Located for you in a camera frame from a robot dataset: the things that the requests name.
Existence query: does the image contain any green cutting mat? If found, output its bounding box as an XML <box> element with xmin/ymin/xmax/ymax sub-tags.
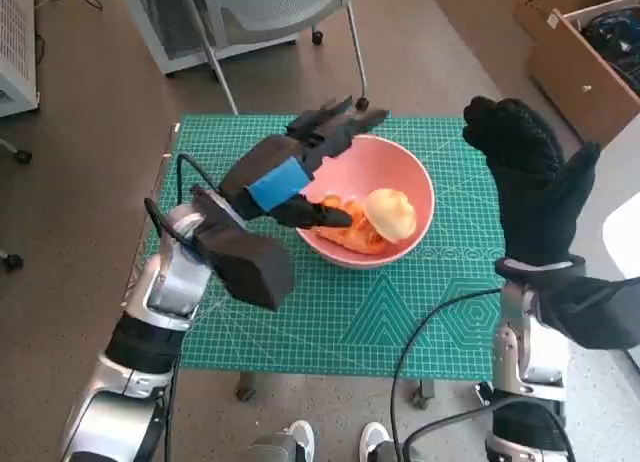
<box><xmin>134</xmin><ymin>114</ymin><xmax>506</xmax><ymax>381</ymax></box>

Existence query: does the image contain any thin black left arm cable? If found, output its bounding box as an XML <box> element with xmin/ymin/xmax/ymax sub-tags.
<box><xmin>177</xmin><ymin>154</ymin><xmax>224</xmax><ymax>203</ymax></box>

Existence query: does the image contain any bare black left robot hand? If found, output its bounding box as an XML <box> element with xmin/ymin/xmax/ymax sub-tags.
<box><xmin>219</xmin><ymin>95</ymin><xmax>390</xmax><ymax>231</ymax></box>

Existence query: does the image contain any white desk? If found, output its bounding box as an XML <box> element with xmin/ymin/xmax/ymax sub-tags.
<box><xmin>569</xmin><ymin>126</ymin><xmax>640</xmax><ymax>373</ymax></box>

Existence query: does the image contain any grey mesh office chair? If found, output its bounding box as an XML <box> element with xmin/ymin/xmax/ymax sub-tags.
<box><xmin>182</xmin><ymin>0</ymin><xmax>371</xmax><ymax>116</ymax></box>

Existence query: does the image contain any pink bowl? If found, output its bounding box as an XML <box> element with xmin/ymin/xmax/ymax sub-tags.
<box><xmin>294</xmin><ymin>134</ymin><xmax>435</xmax><ymax>269</ymax></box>

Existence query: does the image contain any rectangular toy bread loaf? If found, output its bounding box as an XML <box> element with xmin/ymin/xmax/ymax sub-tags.
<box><xmin>317</xmin><ymin>194</ymin><xmax>389</xmax><ymax>256</ymax></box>

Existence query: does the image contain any blue black cable bundle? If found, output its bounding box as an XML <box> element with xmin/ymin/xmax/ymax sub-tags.
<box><xmin>579</xmin><ymin>11</ymin><xmax>640</xmax><ymax>98</ymax></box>

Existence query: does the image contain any white perforated appliance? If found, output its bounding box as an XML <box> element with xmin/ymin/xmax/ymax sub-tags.
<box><xmin>0</xmin><ymin>0</ymin><xmax>41</xmax><ymax>118</ymax></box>

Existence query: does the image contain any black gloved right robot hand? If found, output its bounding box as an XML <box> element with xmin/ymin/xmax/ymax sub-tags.
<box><xmin>462</xmin><ymin>95</ymin><xmax>602</xmax><ymax>268</ymax></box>

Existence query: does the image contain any looped black right arm cable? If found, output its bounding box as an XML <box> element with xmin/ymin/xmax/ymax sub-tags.
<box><xmin>402</xmin><ymin>397</ymin><xmax>576</xmax><ymax>462</ymax></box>

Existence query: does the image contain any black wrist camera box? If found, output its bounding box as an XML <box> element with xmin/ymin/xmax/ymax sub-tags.
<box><xmin>192</xmin><ymin>184</ymin><xmax>295</xmax><ymax>312</ymax></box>
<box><xmin>532</xmin><ymin>276</ymin><xmax>640</xmax><ymax>351</ymax></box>

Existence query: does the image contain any open wooden crate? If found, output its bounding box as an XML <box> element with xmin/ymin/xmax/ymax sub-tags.
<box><xmin>527</xmin><ymin>6</ymin><xmax>640</xmax><ymax>148</ymax></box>

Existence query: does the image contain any flat cardboard box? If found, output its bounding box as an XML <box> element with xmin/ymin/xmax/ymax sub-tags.
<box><xmin>512</xmin><ymin>0</ymin><xmax>640</xmax><ymax>43</ymax></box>

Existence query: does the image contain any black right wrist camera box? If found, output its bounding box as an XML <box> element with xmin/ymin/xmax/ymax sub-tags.
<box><xmin>532</xmin><ymin>276</ymin><xmax>640</xmax><ymax>351</ymax></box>

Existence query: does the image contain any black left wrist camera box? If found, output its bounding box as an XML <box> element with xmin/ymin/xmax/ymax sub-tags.
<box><xmin>192</xmin><ymin>184</ymin><xmax>295</xmax><ymax>312</ymax></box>

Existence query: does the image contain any long black right arm cable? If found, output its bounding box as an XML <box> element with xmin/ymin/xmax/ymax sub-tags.
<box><xmin>389</xmin><ymin>289</ymin><xmax>504</xmax><ymax>462</ymax></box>

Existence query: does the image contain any black office chair base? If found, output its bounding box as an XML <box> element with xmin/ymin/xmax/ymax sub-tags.
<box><xmin>0</xmin><ymin>136</ymin><xmax>34</xmax><ymax>271</ymax></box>

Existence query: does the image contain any white rounded panel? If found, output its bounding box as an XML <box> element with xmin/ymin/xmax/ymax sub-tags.
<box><xmin>602</xmin><ymin>194</ymin><xmax>640</xmax><ymax>283</ymax></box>

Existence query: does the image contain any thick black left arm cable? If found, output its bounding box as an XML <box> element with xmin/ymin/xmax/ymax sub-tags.
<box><xmin>143</xmin><ymin>197</ymin><xmax>199</xmax><ymax>246</ymax></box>

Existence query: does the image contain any round toy bread bun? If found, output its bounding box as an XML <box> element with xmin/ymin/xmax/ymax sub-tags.
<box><xmin>360</xmin><ymin>187</ymin><xmax>418</xmax><ymax>244</ymax></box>

